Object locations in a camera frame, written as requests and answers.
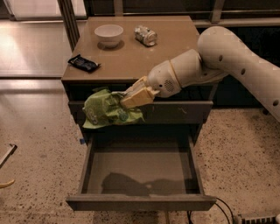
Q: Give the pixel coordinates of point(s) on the power strip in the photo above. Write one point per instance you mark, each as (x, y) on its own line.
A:
(239, 219)

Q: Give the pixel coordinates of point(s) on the crushed silver can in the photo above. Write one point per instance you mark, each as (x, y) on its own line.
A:
(145, 35)

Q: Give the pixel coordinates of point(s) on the white ceramic bowl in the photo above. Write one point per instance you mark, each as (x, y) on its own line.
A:
(109, 35)

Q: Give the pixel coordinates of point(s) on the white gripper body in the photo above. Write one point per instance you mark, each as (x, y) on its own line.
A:
(161, 78)

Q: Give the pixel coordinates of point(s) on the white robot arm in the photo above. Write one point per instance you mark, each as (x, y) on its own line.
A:
(220, 53)

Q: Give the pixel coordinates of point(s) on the black snack packet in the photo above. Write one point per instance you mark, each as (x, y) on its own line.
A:
(83, 64)

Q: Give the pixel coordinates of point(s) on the green rice chip bag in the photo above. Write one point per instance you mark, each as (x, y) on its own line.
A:
(103, 108)

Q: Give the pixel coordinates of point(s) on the brown drawer cabinet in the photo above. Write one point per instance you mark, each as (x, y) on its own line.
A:
(123, 65)

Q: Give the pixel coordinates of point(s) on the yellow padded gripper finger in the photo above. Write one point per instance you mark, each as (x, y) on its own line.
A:
(138, 97)
(137, 86)

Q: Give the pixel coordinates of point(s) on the open middle drawer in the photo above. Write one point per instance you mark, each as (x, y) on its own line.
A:
(141, 175)

